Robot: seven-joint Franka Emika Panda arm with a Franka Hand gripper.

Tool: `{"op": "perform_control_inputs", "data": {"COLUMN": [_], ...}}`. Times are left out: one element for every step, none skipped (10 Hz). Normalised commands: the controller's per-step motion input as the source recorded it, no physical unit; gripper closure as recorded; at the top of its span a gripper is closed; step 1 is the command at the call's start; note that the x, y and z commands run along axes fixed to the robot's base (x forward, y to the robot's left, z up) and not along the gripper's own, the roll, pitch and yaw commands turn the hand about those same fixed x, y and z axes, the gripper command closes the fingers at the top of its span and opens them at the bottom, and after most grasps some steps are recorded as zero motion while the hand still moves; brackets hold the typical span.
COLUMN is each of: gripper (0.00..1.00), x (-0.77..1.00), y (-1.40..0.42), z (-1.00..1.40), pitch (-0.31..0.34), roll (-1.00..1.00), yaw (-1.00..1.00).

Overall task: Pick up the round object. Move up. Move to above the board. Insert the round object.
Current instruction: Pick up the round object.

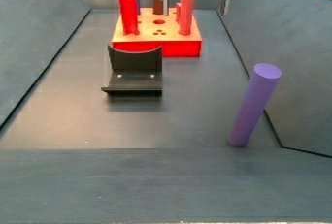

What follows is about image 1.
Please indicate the purple round cylinder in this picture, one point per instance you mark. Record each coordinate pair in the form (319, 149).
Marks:
(261, 88)

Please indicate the red peg board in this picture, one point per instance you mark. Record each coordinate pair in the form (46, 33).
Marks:
(160, 32)

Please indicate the red star peg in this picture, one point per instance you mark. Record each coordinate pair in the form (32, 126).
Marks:
(179, 12)

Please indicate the red curved-top block peg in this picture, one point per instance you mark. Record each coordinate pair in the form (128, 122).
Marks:
(129, 15)

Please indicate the black curved holder stand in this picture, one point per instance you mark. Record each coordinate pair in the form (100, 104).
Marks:
(136, 72)

